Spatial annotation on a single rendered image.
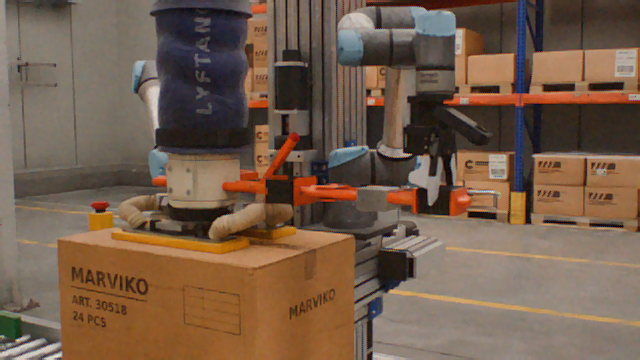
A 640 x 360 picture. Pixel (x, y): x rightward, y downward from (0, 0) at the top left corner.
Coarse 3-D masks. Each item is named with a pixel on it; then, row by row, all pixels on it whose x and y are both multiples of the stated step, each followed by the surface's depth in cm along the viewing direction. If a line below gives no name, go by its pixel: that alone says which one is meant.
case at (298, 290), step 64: (64, 256) 157; (128, 256) 145; (192, 256) 137; (256, 256) 137; (320, 256) 147; (64, 320) 159; (128, 320) 147; (192, 320) 137; (256, 320) 128; (320, 320) 149
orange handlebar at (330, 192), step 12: (156, 180) 163; (240, 180) 175; (240, 192) 150; (252, 192) 148; (264, 192) 146; (300, 192) 141; (312, 192) 139; (324, 192) 138; (336, 192) 136; (348, 192) 135; (408, 192) 132; (408, 204) 128; (456, 204) 123; (468, 204) 124
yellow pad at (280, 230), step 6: (246, 228) 160; (252, 228) 160; (264, 228) 158; (270, 228) 158; (276, 228) 160; (282, 228) 160; (288, 228) 161; (294, 228) 162; (234, 234) 161; (240, 234) 160; (246, 234) 159; (252, 234) 158; (258, 234) 157; (264, 234) 156; (270, 234) 155; (276, 234) 156; (282, 234) 158; (288, 234) 160
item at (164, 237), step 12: (132, 228) 157; (144, 228) 157; (156, 228) 154; (204, 228) 147; (132, 240) 152; (144, 240) 150; (156, 240) 148; (168, 240) 146; (180, 240) 145; (192, 240) 144; (204, 240) 143; (216, 240) 142; (228, 240) 144; (240, 240) 145; (216, 252) 139
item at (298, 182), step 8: (272, 176) 146; (280, 176) 148; (312, 176) 146; (272, 184) 142; (280, 184) 141; (288, 184) 140; (296, 184) 140; (304, 184) 142; (312, 184) 145; (272, 192) 143; (280, 192) 142; (288, 192) 141; (296, 192) 140; (272, 200) 142; (280, 200) 141; (288, 200) 140; (296, 200) 140; (304, 200) 143; (312, 200) 146
